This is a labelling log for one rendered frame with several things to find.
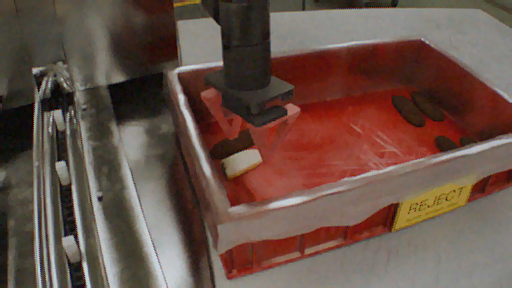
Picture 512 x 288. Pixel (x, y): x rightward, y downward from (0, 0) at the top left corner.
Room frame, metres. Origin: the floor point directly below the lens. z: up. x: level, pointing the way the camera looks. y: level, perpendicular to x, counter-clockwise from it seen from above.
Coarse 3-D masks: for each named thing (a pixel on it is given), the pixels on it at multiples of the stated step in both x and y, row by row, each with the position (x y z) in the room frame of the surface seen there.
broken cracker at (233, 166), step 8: (240, 152) 0.48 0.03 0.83; (248, 152) 0.48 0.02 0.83; (256, 152) 0.48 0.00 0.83; (224, 160) 0.46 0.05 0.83; (232, 160) 0.46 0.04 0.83; (240, 160) 0.46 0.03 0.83; (248, 160) 0.46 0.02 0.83; (256, 160) 0.46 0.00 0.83; (224, 168) 0.45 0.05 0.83; (232, 168) 0.44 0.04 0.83; (240, 168) 0.45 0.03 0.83; (248, 168) 0.45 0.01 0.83; (232, 176) 0.43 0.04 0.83
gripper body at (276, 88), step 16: (224, 48) 0.45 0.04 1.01; (240, 48) 0.43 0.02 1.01; (256, 48) 0.43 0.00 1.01; (224, 64) 0.45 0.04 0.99; (240, 64) 0.43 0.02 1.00; (256, 64) 0.43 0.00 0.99; (208, 80) 0.46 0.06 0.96; (224, 80) 0.45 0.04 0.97; (240, 80) 0.43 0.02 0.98; (256, 80) 0.43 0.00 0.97; (272, 80) 0.46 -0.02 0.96; (240, 96) 0.42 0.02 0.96; (256, 96) 0.42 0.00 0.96; (272, 96) 0.42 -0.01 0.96; (288, 96) 0.43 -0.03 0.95; (256, 112) 0.40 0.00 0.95
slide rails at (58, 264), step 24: (72, 96) 0.62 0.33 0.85; (48, 120) 0.54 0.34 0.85; (72, 120) 0.54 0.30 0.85; (48, 144) 0.48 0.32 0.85; (72, 144) 0.48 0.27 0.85; (48, 168) 0.42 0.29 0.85; (72, 168) 0.42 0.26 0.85; (48, 192) 0.37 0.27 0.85; (72, 192) 0.38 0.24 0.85; (48, 216) 0.33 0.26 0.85; (48, 240) 0.29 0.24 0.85; (96, 240) 0.30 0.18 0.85; (96, 264) 0.26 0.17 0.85
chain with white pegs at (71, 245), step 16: (64, 112) 0.58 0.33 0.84; (64, 128) 0.53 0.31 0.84; (64, 144) 0.49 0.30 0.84; (64, 160) 0.45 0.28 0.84; (64, 176) 0.40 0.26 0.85; (64, 192) 0.38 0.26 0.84; (64, 208) 0.35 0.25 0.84; (64, 240) 0.28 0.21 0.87; (80, 256) 0.28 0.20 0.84; (80, 272) 0.26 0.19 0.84
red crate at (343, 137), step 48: (384, 96) 0.65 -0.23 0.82; (288, 144) 0.51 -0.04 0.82; (336, 144) 0.51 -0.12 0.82; (384, 144) 0.51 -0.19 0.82; (432, 144) 0.51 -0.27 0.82; (240, 192) 0.41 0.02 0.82; (288, 192) 0.41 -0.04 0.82; (480, 192) 0.39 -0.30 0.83; (288, 240) 0.30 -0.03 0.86; (336, 240) 0.32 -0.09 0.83
